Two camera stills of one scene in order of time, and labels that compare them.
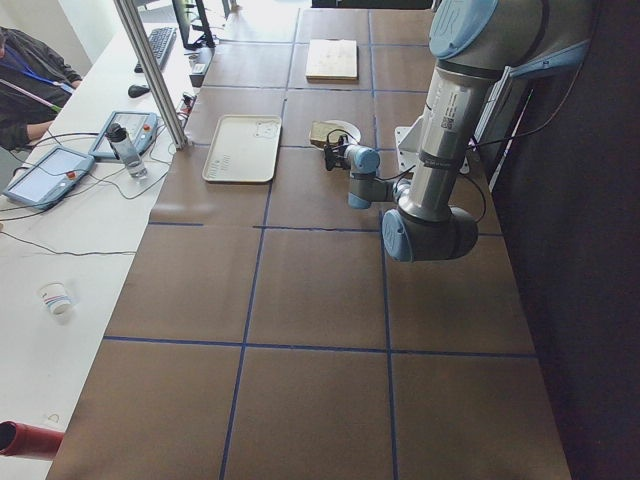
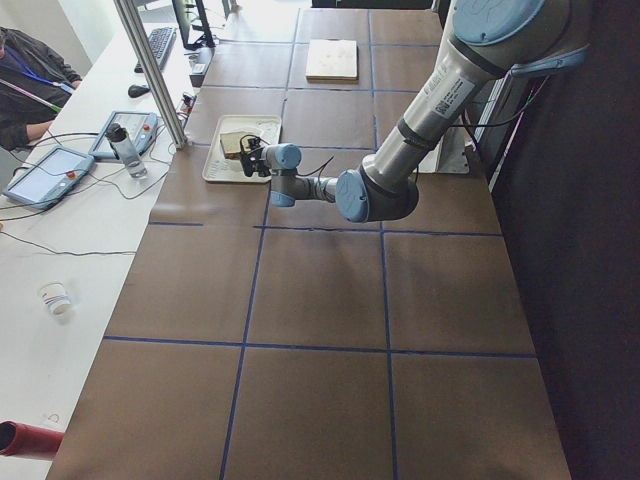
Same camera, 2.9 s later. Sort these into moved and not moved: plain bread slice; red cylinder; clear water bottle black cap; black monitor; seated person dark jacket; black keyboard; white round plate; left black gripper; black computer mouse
Moved: left black gripper; white round plate; plain bread slice
Not moved: clear water bottle black cap; red cylinder; black keyboard; black computer mouse; seated person dark jacket; black monitor
